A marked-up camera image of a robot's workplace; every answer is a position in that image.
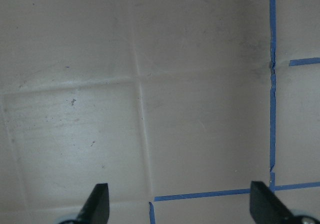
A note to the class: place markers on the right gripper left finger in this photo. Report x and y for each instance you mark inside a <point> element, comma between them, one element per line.
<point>96,209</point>

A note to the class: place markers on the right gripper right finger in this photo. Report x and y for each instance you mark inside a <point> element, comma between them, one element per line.
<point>266,208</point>

